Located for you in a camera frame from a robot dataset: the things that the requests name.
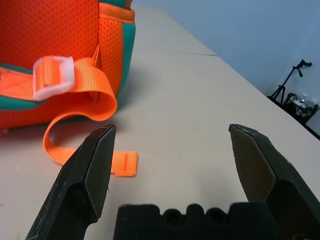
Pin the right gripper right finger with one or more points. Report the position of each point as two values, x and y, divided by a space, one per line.
275 162

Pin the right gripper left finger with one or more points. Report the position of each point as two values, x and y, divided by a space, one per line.
75 175

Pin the dark bin with clutter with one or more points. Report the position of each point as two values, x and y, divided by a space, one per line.
300 107

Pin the camera tripod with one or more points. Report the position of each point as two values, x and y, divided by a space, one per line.
280 91

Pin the orange teal backpack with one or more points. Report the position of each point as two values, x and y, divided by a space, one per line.
50 25

